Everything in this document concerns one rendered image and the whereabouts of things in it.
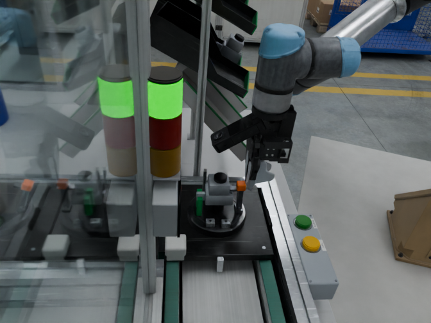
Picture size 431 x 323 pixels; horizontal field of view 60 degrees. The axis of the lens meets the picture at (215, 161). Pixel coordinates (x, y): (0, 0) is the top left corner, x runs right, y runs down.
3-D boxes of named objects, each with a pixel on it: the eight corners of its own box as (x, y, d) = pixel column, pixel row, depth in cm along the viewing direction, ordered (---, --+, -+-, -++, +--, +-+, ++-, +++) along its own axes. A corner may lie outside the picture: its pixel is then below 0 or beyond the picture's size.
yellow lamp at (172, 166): (180, 158, 60) (181, 132, 57) (180, 178, 56) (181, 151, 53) (149, 157, 60) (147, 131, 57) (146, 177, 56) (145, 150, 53)
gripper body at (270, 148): (287, 166, 79) (299, 116, 72) (247, 166, 78) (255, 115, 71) (279, 146, 85) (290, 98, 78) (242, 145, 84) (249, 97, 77)
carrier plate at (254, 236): (255, 190, 104) (256, 184, 102) (272, 260, 84) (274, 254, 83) (167, 189, 101) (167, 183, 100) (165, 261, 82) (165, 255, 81)
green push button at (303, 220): (307, 220, 95) (309, 214, 94) (312, 231, 92) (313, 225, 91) (292, 220, 95) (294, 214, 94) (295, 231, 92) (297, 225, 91)
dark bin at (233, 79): (245, 78, 106) (259, 56, 102) (243, 99, 96) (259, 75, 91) (155, 25, 100) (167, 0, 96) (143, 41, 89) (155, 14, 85)
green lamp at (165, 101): (181, 102, 54) (183, 70, 51) (182, 120, 50) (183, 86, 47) (147, 101, 54) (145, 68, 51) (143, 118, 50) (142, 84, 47)
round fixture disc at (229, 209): (240, 197, 98) (242, 191, 97) (248, 237, 87) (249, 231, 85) (186, 196, 96) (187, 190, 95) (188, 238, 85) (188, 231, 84)
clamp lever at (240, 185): (242, 204, 91) (245, 179, 87) (243, 209, 90) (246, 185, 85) (227, 204, 91) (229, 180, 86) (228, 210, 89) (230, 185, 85)
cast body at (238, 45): (237, 58, 116) (249, 39, 112) (236, 64, 113) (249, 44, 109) (213, 45, 114) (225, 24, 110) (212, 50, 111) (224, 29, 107)
